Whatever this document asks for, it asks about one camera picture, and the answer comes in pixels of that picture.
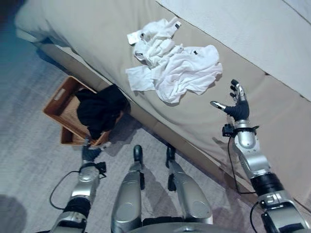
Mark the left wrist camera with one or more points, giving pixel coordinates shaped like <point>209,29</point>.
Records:
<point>102,168</point>

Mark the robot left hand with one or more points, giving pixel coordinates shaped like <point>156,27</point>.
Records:
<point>88,153</point>

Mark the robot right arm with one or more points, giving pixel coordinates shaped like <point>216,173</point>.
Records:
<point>261,167</point>

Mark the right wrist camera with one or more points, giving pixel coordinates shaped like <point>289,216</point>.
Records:
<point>227,130</point>

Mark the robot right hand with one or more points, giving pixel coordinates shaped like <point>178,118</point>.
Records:
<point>239,109</point>

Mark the beige sofa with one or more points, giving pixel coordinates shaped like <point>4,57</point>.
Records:
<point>102,43</point>

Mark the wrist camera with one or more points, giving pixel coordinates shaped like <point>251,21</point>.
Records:
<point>102,168</point>
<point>227,130</point>

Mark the flat white cloth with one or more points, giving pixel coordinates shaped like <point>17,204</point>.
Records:
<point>139,78</point>

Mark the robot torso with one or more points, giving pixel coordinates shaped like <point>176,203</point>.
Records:
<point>172,227</point>

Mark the large white t-shirt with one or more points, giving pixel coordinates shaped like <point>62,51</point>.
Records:
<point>187,72</point>

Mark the light grey sofa back cushion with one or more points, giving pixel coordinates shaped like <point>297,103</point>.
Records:
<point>255,31</point>

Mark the robot left leg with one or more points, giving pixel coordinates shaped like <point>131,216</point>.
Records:
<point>127,194</point>

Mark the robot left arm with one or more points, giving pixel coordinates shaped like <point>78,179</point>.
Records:
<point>82,184</point>

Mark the orange wicker basket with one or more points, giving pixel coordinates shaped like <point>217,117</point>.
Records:
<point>62,104</point>

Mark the white garment with black tags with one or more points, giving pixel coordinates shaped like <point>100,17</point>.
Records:
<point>155,41</point>

